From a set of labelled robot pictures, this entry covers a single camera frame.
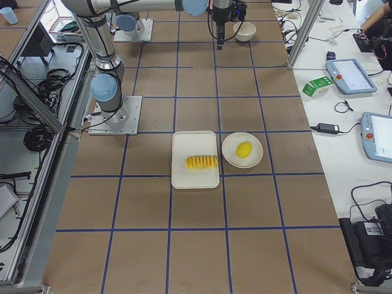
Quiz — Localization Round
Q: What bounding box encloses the yellow sliced bread loaf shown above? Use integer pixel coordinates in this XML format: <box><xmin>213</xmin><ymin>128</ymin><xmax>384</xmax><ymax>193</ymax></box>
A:
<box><xmin>185</xmin><ymin>156</ymin><xmax>218</xmax><ymax>170</ymax></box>

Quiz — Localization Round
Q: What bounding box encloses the cream round plate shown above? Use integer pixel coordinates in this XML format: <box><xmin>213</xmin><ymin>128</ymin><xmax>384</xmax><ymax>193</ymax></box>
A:
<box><xmin>222</xmin><ymin>132</ymin><xmax>263</xmax><ymax>168</ymax></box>

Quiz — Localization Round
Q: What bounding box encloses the white bowl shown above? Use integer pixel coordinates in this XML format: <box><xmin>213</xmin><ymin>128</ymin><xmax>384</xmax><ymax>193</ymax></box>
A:
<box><xmin>233</xmin><ymin>22</ymin><xmax>257</xmax><ymax>42</ymax></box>

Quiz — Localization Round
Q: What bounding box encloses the green white carton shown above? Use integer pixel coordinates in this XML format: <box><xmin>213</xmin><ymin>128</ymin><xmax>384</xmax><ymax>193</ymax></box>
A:
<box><xmin>302</xmin><ymin>76</ymin><xmax>333</xmax><ymax>97</ymax></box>

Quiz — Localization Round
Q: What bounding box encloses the white rectangular tray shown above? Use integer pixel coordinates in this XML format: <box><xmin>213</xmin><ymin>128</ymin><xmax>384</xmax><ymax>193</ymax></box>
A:
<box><xmin>171</xmin><ymin>130</ymin><xmax>219</xmax><ymax>189</ymax></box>

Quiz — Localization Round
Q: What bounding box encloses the yellow lemon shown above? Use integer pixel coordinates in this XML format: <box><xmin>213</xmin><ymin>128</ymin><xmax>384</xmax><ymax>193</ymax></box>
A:
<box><xmin>236</xmin><ymin>141</ymin><xmax>252</xmax><ymax>159</ymax></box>

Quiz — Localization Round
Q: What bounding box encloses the upper teach pendant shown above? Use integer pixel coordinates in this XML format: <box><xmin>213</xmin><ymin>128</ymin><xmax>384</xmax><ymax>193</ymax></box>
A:
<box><xmin>325</xmin><ymin>59</ymin><xmax>377</xmax><ymax>94</ymax></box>

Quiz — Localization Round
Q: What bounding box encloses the teach pendant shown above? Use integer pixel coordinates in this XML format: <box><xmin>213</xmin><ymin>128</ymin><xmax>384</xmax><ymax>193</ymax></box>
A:
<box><xmin>361</xmin><ymin>112</ymin><xmax>391</xmax><ymax>163</ymax></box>
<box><xmin>325</xmin><ymin>59</ymin><xmax>377</xmax><ymax>94</ymax></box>

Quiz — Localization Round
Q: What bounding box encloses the black power adapter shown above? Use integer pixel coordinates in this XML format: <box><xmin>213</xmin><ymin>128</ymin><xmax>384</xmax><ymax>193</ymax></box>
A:
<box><xmin>318</xmin><ymin>123</ymin><xmax>340</xmax><ymax>134</ymax></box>

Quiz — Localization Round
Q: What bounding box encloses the lower teach pendant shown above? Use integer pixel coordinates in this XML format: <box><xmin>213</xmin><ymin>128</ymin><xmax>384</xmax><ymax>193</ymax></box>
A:
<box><xmin>361</xmin><ymin>112</ymin><xmax>391</xmax><ymax>163</ymax></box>

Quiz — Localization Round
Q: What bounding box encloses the light blue cup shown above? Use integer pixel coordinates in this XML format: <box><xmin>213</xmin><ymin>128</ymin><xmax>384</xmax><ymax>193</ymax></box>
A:
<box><xmin>0</xmin><ymin>7</ymin><xmax>18</xmax><ymax>25</ymax></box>

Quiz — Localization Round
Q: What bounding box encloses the black device box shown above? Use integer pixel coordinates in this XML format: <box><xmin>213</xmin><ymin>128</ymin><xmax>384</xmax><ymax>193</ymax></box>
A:
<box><xmin>339</xmin><ymin>204</ymin><xmax>391</xmax><ymax>287</ymax></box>

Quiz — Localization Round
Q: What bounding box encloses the aluminium frame post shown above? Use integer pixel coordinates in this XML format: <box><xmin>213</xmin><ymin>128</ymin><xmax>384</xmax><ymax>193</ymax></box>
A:
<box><xmin>287</xmin><ymin>0</ymin><xmax>324</xmax><ymax>69</ymax></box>

